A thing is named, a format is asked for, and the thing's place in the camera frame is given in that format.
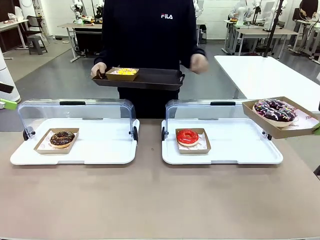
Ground black mesh chair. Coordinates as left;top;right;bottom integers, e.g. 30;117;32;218
291;7;310;29

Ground brown background work table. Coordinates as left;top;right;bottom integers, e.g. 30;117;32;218
234;26;299;60

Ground white plastic bag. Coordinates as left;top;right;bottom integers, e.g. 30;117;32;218
7;6;24;21

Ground dark donut with white stripes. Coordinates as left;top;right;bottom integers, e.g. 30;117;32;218
252;98;298;124

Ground person's left hand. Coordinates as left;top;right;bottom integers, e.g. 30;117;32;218
190;53;210;75

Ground red glazed donut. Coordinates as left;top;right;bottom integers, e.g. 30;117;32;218
176;129;200;147

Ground background person in dark clothes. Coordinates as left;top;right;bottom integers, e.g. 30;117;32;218
298;0;320;22

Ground person's right hand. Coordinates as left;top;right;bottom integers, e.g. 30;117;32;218
90;62;108;79

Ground black tripod pole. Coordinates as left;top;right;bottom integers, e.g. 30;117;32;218
261;0;286;58

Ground black office chair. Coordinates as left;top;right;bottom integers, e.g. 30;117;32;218
25;15;49;38

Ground person's left forearm navy sleeve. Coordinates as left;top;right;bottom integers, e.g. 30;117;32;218
184;34;207;59

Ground yellow glazed donut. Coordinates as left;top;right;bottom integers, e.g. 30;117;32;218
113;67;139;76

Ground person in navy sweatshirt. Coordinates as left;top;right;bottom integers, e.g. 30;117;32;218
93;0;207;120

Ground clear plastic display lid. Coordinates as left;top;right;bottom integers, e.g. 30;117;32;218
16;98;139;144
161;99;277;141

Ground dark brown serving tray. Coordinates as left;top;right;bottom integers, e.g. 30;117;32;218
91;67;186;92

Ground chocolate donut with sprinkles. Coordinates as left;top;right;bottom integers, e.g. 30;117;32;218
49;130;76;149

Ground grey step stool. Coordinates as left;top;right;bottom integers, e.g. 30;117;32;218
26;34;49;55

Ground large white table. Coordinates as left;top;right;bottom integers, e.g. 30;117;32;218
214;54;320;141

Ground person's right forearm navy sleeve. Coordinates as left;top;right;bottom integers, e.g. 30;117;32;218
93;43;112;67

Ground brown table with white legs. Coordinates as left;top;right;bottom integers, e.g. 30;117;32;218
57;22;104;63

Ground white side table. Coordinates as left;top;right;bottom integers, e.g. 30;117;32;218
0;19;30;50

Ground white display tray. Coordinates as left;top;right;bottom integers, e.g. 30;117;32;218
161;117;284;165
9;117;141;166

